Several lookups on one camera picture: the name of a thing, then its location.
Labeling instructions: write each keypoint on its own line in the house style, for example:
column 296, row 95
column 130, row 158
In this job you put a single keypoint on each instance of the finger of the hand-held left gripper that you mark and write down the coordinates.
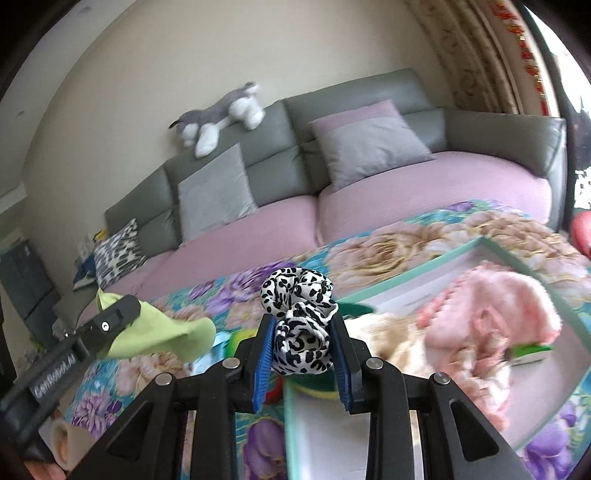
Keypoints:
column 111, row 323

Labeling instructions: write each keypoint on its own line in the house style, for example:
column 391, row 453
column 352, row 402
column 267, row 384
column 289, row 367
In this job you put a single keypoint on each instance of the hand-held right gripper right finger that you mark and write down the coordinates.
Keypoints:
column 342, row 369

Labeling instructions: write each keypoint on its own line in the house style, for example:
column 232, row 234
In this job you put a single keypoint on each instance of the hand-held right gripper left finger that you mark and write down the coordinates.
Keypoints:
column 263, row 369

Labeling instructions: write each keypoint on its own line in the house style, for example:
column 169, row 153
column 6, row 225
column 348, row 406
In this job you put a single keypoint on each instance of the black white spotted scrunchie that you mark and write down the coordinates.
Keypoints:
column 300, row 341

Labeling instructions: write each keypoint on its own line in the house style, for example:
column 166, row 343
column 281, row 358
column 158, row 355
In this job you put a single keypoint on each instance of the light green cloth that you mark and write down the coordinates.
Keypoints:
column 175, row 337

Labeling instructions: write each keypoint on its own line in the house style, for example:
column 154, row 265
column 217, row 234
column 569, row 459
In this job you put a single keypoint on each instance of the teal-edged white cardboard box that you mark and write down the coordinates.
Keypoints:
column 415, row 295

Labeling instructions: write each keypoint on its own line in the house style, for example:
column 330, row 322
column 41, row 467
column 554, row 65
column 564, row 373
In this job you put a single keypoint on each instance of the green tissue pack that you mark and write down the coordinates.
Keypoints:
column 531, row 353

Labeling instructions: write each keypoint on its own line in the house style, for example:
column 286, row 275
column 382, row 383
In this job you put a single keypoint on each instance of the person's left hand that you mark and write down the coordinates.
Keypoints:
column 44, row 471

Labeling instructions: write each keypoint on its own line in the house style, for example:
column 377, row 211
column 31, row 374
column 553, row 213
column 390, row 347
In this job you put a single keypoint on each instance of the blue book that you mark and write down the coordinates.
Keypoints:
column 85, row 277

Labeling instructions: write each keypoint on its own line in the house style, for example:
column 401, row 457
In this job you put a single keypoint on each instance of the beige fluffy yarn bundle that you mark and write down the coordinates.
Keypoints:
column 392, row 337

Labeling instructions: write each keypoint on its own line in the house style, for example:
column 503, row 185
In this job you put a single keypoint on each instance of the black white spotted pillow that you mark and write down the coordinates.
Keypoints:
column 117, row 256

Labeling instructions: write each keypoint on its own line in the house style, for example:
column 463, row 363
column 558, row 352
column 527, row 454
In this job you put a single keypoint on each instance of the dark blue cabinet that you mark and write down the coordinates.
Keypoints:
column 27, row 286

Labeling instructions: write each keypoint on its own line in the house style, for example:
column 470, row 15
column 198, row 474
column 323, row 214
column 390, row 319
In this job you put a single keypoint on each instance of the floral blanket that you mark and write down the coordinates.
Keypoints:
column 392, row 244

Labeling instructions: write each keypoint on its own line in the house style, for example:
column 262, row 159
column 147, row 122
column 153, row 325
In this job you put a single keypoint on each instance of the plain grey cushion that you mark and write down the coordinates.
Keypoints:
column 212, row 194

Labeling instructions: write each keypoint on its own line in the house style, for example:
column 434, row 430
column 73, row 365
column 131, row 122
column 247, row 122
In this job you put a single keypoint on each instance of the pink fluffy cloth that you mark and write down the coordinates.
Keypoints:
column 508, row 300

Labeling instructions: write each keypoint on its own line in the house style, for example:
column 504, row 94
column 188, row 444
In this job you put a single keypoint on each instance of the pink sofa cover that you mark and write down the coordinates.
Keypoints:
column 415, row 184

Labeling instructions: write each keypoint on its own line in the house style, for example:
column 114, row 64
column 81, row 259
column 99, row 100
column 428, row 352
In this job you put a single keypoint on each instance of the purple and grey pillow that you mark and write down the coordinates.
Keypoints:
column 369, row 143

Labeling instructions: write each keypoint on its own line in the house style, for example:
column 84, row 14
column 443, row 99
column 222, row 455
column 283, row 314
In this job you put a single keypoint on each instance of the grey white husky plush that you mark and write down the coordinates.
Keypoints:
column 231, row 108

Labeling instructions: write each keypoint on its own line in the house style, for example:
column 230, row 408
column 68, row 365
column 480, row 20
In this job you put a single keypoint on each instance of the red plastic stool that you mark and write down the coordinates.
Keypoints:
column 582, row 233

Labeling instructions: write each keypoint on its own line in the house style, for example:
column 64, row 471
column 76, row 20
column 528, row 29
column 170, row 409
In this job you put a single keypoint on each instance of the grey leather sofa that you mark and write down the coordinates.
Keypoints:
column 369, row 87

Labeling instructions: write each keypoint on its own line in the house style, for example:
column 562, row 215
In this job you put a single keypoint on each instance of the patterned beige curtain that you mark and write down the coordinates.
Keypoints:
column 471, row 60

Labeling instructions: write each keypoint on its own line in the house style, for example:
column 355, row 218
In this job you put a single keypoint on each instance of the red hanging decoration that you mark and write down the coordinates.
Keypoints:
column 531, row 64

